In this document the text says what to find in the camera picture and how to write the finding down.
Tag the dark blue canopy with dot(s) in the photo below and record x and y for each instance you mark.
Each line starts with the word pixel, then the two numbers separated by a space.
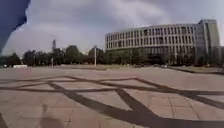
pixel 10 16

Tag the curved pale multi-storey building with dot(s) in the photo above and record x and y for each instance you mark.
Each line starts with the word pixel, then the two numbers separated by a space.
pixel 160 36

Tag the grey paved plaza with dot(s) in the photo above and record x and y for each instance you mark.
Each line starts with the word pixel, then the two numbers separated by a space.
pixel 100 71

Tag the row of trees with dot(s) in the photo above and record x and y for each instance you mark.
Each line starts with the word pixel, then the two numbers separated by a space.
pixel 71 55

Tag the low white object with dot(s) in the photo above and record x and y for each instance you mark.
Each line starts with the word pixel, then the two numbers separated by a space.
pixel 20 66

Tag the distant slim tower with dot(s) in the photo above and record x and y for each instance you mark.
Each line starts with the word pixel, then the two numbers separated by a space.
pixel 54 45

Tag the pale pole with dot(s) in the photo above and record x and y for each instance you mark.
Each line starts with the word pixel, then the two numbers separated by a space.
pixel 95 56

